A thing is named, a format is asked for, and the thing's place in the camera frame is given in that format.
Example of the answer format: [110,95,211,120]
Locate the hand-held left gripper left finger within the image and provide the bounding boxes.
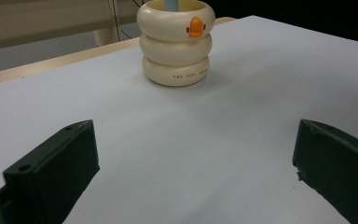
[3,119,101,224]

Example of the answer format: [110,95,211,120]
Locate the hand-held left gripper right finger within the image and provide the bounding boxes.
[292,119,358,224]

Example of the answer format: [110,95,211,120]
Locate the cream ringed cup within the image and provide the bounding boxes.
[136,0,216,88]

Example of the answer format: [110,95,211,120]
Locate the light blue hairbrush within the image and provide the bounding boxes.
[163,0,180,13]

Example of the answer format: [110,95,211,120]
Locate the white board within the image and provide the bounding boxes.
[0,15,358,224]

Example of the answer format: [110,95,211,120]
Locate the beige wooden desk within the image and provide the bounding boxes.
[0,0,144,52]

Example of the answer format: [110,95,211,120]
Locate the black curtain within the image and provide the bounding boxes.
[199,0,358,47]

